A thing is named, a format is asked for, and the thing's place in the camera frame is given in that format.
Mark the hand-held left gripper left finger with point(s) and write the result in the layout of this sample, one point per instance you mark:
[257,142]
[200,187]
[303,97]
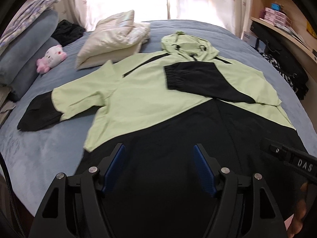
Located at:
[114,168]

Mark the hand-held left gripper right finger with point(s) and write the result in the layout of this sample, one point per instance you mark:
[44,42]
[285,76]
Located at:
[204,169]

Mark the green and black hooded jacket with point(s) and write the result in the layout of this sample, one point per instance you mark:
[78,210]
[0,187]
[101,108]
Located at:
[148,91]

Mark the person's right hand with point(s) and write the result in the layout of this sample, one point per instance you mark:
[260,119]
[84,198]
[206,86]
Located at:
[298,213]

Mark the bed with blue blanket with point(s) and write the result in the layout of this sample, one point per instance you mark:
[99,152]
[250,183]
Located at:
[49,151]

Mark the black white patterned cloth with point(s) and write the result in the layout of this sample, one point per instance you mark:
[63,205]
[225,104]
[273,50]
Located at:
[275,62]

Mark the wooden shelf unit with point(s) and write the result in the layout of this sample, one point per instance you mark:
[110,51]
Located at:
[304,52]

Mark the black bag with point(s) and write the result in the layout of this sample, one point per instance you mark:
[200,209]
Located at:
[279,49]

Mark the grey pillow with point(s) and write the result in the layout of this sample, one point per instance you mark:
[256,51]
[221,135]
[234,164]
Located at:
[27,79]
[32,34]

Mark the cream folded puffer jacket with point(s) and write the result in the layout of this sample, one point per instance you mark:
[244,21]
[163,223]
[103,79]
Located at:
[111,42]

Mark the pink and white plush toy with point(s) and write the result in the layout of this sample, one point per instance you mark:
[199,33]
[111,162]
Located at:
[52,58]

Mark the beige cloth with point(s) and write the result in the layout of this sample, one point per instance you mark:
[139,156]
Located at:
[5,104]

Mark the blue and white box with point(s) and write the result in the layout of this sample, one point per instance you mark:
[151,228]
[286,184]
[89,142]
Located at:
[249,38]

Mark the black crumpled cloth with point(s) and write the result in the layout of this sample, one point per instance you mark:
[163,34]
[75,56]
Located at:
[68,31]

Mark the stack of pink boxes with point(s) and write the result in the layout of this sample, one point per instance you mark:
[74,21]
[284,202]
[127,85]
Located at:
[273,17]

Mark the teal small box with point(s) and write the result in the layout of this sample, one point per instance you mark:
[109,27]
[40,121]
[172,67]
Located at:
[277,7]

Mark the purple patterned blanket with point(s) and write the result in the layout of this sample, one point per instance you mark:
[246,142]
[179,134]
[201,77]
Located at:
[32,10]

